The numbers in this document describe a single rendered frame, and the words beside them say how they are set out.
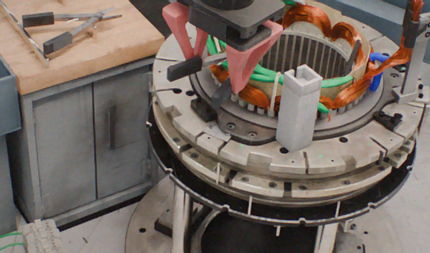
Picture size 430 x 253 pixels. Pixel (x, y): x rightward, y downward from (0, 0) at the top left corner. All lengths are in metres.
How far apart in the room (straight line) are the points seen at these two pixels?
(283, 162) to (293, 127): 0.04
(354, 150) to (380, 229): 0.36
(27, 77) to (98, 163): 0.21
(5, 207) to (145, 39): 0.31
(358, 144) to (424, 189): 0.45
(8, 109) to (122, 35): 0.17
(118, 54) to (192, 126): 0.20
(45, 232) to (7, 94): 0.22
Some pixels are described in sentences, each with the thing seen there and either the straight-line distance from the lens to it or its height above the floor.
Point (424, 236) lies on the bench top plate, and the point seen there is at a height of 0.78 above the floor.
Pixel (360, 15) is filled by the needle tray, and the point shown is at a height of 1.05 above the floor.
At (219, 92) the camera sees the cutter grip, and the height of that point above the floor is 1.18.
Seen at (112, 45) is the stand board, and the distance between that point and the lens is 1.12.
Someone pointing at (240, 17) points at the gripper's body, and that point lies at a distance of 0.82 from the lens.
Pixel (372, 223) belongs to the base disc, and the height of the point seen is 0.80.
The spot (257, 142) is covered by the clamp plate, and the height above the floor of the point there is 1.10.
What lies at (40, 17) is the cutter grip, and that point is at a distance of 1.13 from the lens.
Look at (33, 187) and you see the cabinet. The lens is 1.19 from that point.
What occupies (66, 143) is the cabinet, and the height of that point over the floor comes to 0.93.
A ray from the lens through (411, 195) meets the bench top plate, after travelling 1.38.
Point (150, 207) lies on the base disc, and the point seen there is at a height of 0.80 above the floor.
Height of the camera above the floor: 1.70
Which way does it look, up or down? 40 degrees down
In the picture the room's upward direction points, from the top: 4 degrees clockwise
